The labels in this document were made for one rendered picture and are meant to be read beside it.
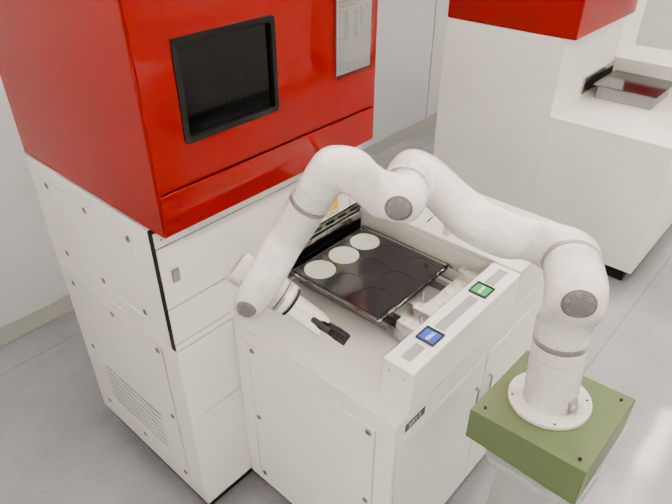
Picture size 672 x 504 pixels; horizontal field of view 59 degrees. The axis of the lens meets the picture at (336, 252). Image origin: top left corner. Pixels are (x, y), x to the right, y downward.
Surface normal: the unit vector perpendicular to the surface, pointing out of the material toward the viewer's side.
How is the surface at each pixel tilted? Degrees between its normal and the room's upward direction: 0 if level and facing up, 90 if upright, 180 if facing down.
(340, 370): 0
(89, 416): 0
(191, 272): 90
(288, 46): 90
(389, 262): 0
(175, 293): 90
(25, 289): 90
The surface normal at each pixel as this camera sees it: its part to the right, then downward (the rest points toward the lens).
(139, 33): 0.75, 0.37
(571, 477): -0.68, 0.41
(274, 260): 0.22, -0.14
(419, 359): 0.00, -0.83
